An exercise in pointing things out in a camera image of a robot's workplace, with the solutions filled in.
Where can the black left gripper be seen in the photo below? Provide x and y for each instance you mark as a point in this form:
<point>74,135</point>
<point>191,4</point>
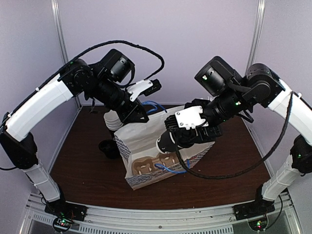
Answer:
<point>129,116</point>

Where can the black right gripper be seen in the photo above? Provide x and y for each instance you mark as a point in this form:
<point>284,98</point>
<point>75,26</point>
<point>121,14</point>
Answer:
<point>205,135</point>

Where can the black and white paper cup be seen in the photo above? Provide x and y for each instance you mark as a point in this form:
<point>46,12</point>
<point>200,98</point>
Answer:
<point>165,143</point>

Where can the stack of paper cups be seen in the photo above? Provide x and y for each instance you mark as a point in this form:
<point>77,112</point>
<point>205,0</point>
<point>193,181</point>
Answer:
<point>112,120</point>

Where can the blue checkered paper bag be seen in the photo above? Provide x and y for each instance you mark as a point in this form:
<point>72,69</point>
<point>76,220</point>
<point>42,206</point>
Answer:
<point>137,140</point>

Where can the brown cardboard cup carrier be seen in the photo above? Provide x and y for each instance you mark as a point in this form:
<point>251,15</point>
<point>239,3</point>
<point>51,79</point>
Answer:
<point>149,164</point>

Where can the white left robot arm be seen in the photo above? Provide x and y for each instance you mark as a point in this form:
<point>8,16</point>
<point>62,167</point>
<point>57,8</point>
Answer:
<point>101,81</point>

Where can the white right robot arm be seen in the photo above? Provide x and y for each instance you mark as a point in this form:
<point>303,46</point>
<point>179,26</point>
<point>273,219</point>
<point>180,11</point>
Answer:
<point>235,94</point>

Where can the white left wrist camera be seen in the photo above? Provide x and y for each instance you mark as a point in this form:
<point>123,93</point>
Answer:
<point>143,87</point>

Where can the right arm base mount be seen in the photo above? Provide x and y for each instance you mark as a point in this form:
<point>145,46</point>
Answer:
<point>255,208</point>

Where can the aluminium front rail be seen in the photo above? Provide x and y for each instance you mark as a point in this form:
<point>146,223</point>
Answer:
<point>104,220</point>

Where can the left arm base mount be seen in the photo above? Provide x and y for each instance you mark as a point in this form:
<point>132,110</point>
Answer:
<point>63,209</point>

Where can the right aluminium corner post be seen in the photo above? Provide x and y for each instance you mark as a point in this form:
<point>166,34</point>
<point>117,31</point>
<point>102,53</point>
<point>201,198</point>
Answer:
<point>258,26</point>

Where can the aluminium corner post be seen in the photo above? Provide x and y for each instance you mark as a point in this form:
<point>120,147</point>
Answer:
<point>258,26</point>
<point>59,29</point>

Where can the left aluminium corner post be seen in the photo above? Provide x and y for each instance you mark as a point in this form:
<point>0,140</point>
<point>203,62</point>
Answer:
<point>59,29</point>

